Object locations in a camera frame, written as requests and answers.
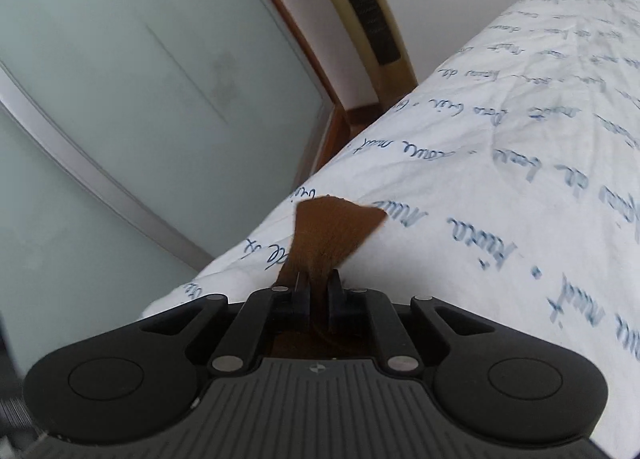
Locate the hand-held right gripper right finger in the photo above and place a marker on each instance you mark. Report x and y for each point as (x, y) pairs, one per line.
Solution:
(334, 291)

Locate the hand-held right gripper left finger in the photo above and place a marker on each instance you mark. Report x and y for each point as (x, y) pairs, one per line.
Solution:
(301, 289)

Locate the brown sweater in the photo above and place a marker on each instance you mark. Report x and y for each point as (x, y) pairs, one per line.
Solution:
(330, 234)

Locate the white script-printed bed sheet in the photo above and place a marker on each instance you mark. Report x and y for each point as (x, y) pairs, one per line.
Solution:
(500, 189)

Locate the frosted glass sliding door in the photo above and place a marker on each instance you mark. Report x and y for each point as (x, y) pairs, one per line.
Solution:
(150, 64)

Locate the beige tower with black grille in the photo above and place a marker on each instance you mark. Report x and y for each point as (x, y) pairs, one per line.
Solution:
(367, 4)

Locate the wooden door frame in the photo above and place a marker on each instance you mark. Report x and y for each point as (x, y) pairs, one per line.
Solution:
(320, 84)

